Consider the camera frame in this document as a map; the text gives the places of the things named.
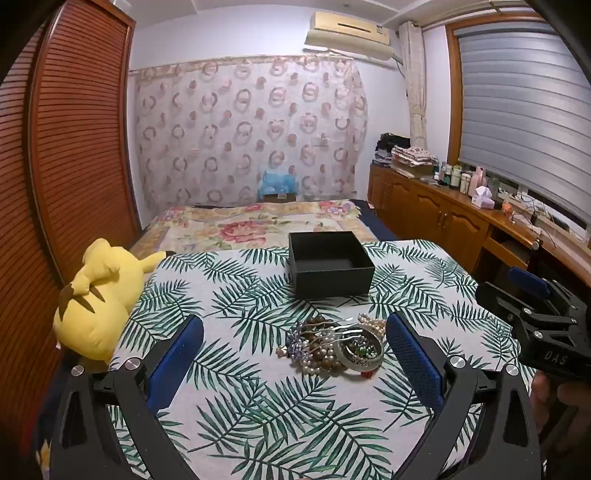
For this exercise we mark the brown slatted wardrobe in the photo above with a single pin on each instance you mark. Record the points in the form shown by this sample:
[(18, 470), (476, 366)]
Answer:
[(78, 138)]

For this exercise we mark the blue beaded hairpin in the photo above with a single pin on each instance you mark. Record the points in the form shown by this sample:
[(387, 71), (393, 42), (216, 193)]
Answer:
[(300, 344)]

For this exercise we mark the cardboard box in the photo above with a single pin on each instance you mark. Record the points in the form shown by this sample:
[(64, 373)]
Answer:
[(279, 198)]

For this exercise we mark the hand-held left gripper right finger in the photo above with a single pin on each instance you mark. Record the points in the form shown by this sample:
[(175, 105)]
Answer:
[(413, 360)]

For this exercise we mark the yellow plush toy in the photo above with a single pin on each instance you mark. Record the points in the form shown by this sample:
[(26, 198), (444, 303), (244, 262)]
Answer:
[(99, 300)]

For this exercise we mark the row of small bottles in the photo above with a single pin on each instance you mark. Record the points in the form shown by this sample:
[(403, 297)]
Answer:
[(455, 175)]

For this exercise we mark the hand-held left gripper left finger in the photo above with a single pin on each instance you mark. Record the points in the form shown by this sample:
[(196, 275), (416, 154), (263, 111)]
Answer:
[(180, 355)]

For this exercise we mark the stack of dark folded clothes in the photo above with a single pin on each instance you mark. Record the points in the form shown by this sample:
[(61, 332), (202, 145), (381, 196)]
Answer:
[(388, 147)]

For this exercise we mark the leaf print tablecloth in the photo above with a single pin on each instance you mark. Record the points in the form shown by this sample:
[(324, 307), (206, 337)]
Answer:
[(258, 415)]

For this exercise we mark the wooden cabinet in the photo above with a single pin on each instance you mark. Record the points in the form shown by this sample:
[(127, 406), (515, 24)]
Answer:
[(438, 212)]

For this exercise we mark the dark blue bed sheet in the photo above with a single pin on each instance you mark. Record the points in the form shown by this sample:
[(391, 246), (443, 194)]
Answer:
[(378, 226)]

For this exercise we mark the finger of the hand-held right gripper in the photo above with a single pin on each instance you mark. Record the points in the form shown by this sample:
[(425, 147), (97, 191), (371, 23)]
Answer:
[(528, 279), (501, 300)]

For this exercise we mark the blue plastic bag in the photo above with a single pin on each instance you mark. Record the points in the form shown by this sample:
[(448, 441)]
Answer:
[(277, 182)]

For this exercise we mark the person's right hand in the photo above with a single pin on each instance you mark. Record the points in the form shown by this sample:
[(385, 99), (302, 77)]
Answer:
[(540, 397)]

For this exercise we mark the grey window blind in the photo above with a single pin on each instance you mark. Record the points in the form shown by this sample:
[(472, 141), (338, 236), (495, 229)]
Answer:
[(521, 106)]

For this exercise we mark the beige tied curtain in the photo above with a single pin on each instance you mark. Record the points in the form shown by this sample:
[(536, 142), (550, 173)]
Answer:
[(415, 92)]

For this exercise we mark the wall air conditioner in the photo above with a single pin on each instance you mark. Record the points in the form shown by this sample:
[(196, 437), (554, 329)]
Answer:
[(348, 34)]

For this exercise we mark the floral blanket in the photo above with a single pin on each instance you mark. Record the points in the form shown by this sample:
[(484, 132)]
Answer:
[(231, 228)]

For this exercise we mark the white power strip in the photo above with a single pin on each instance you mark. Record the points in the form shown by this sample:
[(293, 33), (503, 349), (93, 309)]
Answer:
[(515, 198)]

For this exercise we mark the silver hairpin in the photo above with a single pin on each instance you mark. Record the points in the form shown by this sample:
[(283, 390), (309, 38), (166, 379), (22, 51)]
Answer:
[(344, 328)]

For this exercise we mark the grey jade bangle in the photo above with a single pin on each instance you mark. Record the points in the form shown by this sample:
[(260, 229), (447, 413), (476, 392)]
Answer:
[(344, 362)]

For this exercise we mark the black square box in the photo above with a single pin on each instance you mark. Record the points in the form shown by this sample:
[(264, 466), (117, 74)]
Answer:
[(330, 265)]

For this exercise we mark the pink bottle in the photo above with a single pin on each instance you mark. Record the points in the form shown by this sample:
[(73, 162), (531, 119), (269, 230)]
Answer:
[(478, 180)]

